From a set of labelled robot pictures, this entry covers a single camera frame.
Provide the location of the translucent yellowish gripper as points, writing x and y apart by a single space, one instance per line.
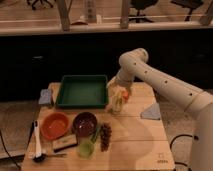
112 85

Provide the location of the yellow banana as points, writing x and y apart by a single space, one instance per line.
117 93

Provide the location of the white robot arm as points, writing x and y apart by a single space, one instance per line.
191 99

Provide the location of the white paper cup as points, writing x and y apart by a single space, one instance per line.
115 105

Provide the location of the small green cup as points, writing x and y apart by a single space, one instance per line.
85 148

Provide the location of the small red tomato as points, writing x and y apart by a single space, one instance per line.
125 95

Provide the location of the green plastic tray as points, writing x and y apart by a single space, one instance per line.
82 91

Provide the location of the grey folded cloth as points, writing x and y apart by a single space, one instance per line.
152 112

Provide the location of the green vegetable stalk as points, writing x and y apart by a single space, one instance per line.
96 133

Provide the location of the brown grape bunch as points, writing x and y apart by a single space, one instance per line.
105 136

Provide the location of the dark maroon bowl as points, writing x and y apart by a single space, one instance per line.
84 124

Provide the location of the orange plastic bowl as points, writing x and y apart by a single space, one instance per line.
54 126

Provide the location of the wooden block eraser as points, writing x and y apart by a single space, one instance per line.
64 142

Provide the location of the white spatula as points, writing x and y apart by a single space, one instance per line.
38 152

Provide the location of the black spoon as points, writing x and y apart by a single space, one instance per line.
42 157

